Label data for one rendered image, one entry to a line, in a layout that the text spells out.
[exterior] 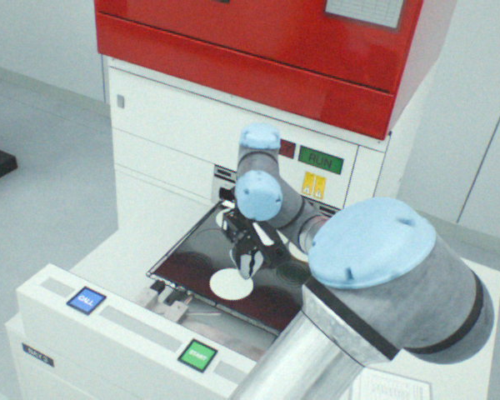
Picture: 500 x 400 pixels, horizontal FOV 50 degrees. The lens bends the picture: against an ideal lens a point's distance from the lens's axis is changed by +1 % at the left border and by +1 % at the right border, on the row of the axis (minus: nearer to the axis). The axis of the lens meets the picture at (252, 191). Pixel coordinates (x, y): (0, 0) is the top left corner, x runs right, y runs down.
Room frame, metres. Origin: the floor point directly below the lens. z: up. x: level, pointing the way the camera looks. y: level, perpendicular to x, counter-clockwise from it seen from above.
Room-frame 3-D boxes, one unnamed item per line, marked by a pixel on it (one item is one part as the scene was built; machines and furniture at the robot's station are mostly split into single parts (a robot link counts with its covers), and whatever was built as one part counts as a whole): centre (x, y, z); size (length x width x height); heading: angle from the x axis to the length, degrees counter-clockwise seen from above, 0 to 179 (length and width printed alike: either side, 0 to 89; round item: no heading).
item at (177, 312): (0.77, 0.14, 0.89); 0.08 x 0.03 x 0.03; 157
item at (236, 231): (0.86, 0.00, 1.11); 0.09 x 0.08 x 0.12; 37
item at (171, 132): (1.27, 0.07, 1.02); 0.82 x 0.03 x 0.40; 67
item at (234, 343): (0.74, 0.06, 0.87); 0.36 x 0.08 x 0.03; 67
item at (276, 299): (0.99, -0.02, 0.90); 0.34 x 0.34 x 0.01; 67
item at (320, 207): (1.19, -0.09, 0.96); 0.44 x 0.01 x 0.02; 67
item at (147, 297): (0.80, 0.21, 0.89); 0.08 x 0.03 x 0.03; 157
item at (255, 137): (0.85, 0.00, 1.27); 0.09 x 0.08 x 0.11; 4
